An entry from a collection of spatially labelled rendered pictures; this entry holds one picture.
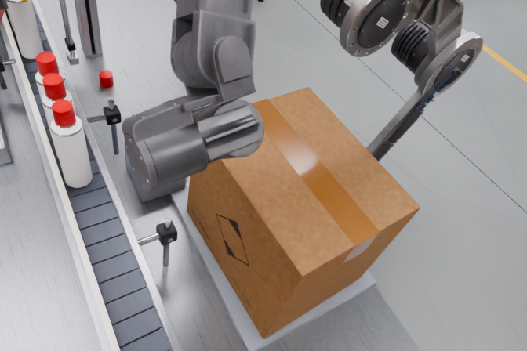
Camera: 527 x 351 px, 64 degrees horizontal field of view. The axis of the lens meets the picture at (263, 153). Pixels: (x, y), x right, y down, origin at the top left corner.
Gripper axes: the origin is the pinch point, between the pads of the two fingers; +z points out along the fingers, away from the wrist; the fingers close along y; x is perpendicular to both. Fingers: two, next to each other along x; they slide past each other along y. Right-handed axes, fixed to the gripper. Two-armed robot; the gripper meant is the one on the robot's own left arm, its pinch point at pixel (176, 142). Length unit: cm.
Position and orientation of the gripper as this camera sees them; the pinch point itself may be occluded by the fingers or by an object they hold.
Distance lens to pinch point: 59.5
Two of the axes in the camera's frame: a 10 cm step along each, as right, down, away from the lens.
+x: 3.3, 9.4, 1.3
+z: -4.9, 0.5, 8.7
